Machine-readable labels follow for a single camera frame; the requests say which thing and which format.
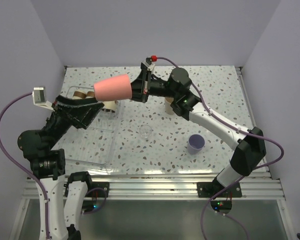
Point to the clear plastic dish rack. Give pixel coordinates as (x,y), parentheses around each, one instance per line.
(91,149)

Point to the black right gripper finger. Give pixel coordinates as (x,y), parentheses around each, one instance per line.
(140,83)
(139,96)

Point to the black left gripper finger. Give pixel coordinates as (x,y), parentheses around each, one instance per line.
(82,116)
(75,103)

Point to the pink plastic cup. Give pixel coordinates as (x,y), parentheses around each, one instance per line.
(113,89)

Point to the tall beige cup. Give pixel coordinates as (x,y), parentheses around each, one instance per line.
(167,105)

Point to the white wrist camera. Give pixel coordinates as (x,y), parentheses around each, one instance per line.
(150,62)
(39,98)

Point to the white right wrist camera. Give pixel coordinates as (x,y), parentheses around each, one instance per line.
(150,62)

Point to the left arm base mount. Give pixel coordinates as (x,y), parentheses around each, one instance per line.
(94,190)

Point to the aluminium rail frame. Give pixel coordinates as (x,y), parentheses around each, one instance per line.
(160,168)

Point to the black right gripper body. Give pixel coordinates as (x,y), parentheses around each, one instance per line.
(158,87)

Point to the brown-band steel cup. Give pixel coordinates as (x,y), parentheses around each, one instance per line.
(90,94)

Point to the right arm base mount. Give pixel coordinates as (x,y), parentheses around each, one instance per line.
(209,189)

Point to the lavender plastic cup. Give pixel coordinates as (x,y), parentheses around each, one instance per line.
(195,144)

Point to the cream steel-lined cup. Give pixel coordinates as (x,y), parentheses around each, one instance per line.
(78,94)

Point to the small clear plastic cup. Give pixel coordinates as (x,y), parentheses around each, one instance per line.
(145,131)

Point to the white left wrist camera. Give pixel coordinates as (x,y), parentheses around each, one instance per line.
(39,98)

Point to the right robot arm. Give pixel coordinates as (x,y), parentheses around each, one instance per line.
(248,145)

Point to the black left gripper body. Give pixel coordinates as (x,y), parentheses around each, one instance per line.
(58,123)

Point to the steel cup brown base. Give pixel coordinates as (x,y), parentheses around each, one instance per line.
(110,106)

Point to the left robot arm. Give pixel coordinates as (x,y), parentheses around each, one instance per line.
(60,200)

